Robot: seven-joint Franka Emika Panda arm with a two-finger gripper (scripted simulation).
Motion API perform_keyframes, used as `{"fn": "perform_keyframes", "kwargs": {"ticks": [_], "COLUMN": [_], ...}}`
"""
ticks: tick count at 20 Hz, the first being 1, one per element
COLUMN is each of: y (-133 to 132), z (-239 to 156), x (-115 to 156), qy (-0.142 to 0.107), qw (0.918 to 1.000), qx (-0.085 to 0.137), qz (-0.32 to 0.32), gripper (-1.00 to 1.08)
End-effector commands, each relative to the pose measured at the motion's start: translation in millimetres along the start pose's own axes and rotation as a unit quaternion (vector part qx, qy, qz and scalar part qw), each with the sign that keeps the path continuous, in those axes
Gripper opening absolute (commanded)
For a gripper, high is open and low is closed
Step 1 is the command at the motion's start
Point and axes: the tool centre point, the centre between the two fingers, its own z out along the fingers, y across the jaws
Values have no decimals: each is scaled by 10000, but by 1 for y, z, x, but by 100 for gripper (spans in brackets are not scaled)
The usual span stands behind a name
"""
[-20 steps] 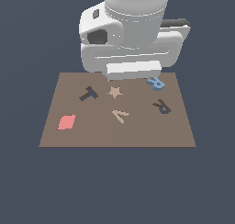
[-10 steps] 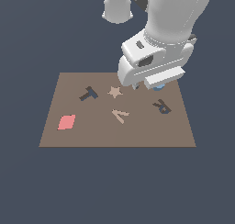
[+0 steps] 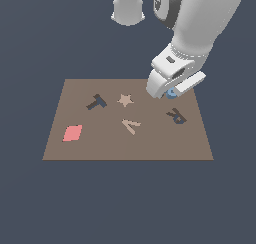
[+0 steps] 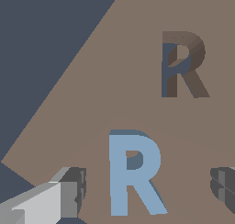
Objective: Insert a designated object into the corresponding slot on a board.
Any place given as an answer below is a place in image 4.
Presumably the brown board with R slot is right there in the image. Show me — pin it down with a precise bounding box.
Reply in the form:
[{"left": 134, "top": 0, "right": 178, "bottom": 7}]
[{"left": 0, "top": 0, "right": 235, "bottom": 224}]

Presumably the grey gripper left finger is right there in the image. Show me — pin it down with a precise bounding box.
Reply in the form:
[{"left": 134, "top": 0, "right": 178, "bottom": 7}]
[{"left": 0, "top": 166, "right": 87, "bottom": 224}]

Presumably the blue letter R block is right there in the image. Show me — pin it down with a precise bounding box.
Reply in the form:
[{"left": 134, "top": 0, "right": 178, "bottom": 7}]
[{"left": 108, "top": 129, "right": 169, "bottom": 218}]

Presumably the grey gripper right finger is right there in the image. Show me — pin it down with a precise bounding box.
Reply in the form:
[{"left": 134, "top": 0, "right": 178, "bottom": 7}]
[{"left": 209, "top": 166, "right": 235, "bottom": 217}]

